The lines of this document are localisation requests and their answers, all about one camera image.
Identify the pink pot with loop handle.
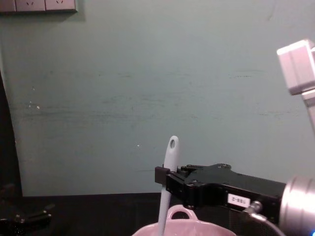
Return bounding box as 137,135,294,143
131,205,237,236

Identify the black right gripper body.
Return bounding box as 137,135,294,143
183,163,286,224

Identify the black table cloth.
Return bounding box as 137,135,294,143
0,192,315,236

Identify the thin dark gripper cable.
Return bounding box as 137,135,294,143
242,201,285,236

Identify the grey wall socket panel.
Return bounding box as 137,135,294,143
0,0,78,15

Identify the dark upright panel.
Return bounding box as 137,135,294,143
0,68,23,197

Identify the pale blue utensil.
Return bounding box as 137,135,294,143
157,135,181,236

